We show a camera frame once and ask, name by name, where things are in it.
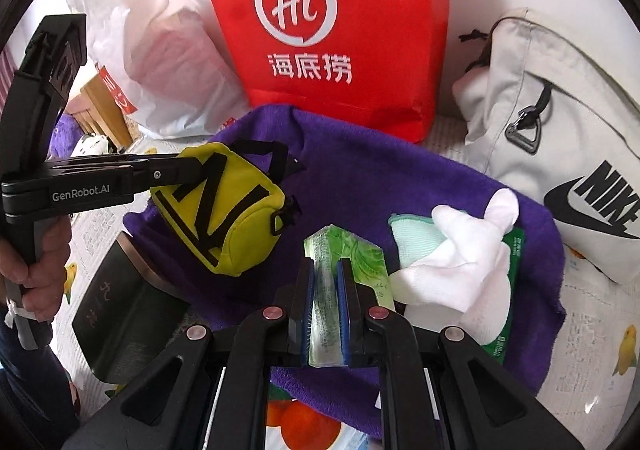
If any red paper bag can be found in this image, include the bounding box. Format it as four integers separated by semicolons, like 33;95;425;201
191;0;451;145

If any white backpack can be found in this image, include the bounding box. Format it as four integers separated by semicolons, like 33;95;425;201
451;8;640;286

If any brown cardboard box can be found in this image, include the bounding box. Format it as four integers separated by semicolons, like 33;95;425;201
70;65;138;153

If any pink striped cloth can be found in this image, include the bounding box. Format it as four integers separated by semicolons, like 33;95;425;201
0;48;19;98

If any yellow pouch with black stripes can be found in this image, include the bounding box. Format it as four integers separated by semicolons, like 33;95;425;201
149;139;307;277

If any person's left hand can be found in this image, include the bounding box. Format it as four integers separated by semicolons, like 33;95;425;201
0;217;73;323

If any purple towel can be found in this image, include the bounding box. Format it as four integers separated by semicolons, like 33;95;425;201
122;103;568;441

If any person's dark clothing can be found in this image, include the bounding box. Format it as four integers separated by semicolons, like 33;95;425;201
0;323;82;448

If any dark brown box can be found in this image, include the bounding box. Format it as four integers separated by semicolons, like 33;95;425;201
71;233;193;383

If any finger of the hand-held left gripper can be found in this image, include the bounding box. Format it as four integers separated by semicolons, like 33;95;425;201
45;153;207;191

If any purple plush cloth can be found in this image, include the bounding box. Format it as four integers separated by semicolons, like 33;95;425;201
50;113;83;158

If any white plastic bag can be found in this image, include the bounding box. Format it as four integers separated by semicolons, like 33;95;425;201
66;0;251;140

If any green tissue pack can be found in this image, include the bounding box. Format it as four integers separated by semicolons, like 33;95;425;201
303;224;396;367

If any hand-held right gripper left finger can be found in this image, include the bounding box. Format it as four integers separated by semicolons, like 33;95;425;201
62;257;317;450

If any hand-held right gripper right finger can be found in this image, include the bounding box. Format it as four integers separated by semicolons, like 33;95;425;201
336;257;586;450

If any mint green cloth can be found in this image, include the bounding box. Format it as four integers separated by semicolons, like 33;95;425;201
389;213;446;271

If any green wet wipes packet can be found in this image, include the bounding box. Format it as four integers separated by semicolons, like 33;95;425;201
482;226;527;363

